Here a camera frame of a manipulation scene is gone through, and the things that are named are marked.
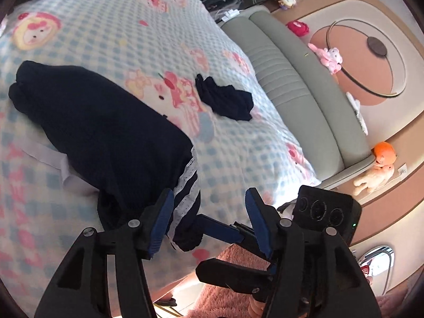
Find orange-headed plush doll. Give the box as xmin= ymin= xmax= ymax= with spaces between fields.
xmin=353 ymin=142 xmax=397 ymax=196

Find navy shorts white stripes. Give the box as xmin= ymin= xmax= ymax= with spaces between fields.
xmin=9 ymin=61 xmax=203 ymax=252

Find red round plush toy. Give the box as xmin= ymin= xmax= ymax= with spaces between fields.
xmin=286 ymin=20 xmax=310 ymax=37

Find pink cat plush toy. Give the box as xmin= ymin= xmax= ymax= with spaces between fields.
xmin=308 ymin=43 xmax=343 ymax=75

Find pink shaggy rug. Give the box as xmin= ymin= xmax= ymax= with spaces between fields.
xmin=186 ymin=245 xmax=269 ymax=318

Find white charger with cable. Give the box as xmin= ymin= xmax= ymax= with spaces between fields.
xmin=215 ymin=9 xmax=240 ymax=23

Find black tracking camera box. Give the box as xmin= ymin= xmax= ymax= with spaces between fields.
xmin=293 ymin=185 xmax=362 ymax=245

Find grey-green padded headboard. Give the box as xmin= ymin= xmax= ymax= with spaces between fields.
xmin=221 ymin=7 xmax=375 ymax=189

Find yellow white small plush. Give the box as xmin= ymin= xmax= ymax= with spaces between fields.
xmin=278 ymin=0 xmax=297 ymax=10

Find blue checkered cartoon blanket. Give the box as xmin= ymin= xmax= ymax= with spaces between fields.
xmin=1 ymin=0 xmax=319 ymax=316

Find small folded navy garment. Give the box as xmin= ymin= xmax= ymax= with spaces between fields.
xmin=195 ymin=74 xmax=254 ymax=121

